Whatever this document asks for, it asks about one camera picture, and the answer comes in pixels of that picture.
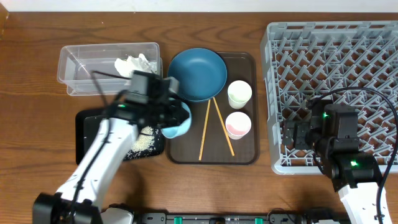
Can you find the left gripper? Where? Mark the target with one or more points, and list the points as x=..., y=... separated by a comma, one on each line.
x=176, y=108

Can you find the brown serving tray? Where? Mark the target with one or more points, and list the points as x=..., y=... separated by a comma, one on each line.
x=185, y=149

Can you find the wooden chopstick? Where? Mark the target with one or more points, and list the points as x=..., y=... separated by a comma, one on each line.
x=204, y=131
x=224, y=127

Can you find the grey dishwasher rack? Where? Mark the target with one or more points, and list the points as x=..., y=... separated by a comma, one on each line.
x=354, y=62

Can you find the white cup green inside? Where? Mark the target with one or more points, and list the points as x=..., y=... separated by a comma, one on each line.
x=239, y=93

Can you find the clear plastic waste bin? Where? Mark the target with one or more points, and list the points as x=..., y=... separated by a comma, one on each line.
x=77, y=61

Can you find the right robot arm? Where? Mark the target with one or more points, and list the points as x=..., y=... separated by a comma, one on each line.
x=331, y=133

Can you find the light blue small bowl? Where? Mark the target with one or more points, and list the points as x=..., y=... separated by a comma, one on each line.
x=176, y=131

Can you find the pile of white rice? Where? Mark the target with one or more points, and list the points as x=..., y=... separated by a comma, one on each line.
x=150, y=143

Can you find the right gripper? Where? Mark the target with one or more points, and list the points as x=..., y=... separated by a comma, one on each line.
x=298, y=135

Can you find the right wooden chopstick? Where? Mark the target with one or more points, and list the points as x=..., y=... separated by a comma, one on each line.
x=224, y=127

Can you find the left wooden chopstick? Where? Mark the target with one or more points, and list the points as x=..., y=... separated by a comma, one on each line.
x=204, y=131

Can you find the black rectangular tray bin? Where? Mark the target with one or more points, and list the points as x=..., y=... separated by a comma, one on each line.
x=87, y=124

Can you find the white cup pink inside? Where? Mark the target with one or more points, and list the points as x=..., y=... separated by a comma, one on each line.
x=238, y=124

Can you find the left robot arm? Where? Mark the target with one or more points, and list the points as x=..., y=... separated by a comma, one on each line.
x=80, y=198

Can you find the white napkin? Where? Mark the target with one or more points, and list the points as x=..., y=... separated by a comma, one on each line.
x=126, y=67

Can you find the dark blue plate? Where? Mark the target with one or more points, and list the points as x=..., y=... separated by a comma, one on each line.
x=201, y=73

